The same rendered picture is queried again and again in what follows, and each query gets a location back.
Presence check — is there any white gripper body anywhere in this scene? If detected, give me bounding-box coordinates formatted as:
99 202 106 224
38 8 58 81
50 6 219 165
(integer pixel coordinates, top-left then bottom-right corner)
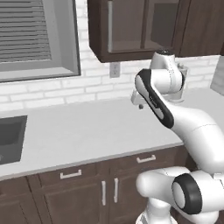
130 87 146 108

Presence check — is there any dark wood drawer front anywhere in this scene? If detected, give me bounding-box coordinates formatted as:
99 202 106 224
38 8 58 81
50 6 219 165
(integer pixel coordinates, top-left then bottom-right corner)
37 161 111 188
108 145 189 177

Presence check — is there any glass cabinet door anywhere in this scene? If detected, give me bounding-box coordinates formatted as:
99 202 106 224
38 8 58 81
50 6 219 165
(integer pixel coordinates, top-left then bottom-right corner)
144 0 192 51
107 0 148 54

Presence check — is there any grey tilted panel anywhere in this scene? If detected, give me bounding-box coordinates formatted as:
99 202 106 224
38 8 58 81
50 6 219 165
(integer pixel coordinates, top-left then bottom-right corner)
209 54 224 97

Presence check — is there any dark wood cupboard door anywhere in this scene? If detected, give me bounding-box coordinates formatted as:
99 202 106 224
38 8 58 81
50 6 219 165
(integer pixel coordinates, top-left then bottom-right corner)
0 175 42 224
39 179 111 224
108 171 152 224

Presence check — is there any grey window with blinds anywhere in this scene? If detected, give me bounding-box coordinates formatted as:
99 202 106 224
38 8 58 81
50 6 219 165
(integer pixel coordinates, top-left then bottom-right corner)
0 0 81 83

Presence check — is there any dark grey sink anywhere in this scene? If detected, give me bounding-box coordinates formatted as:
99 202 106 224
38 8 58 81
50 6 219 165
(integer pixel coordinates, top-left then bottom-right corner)
0 115 29 166

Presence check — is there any white wall outlet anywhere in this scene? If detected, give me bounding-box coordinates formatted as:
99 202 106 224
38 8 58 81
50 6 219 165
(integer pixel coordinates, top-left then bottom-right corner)
108 61 121 79

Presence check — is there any white drawer handle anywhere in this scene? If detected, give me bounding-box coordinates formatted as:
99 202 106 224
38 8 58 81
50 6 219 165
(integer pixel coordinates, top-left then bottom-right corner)
136 154 158 164
59 169 83 180

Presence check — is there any dark wood wall cabinet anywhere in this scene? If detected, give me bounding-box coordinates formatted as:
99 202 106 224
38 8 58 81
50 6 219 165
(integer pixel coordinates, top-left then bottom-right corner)
87 0 224 64

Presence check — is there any white cupboard door handle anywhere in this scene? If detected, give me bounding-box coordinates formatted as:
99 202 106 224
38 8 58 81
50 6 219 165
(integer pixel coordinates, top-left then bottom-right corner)
101 180 108 207
113 177 120 204

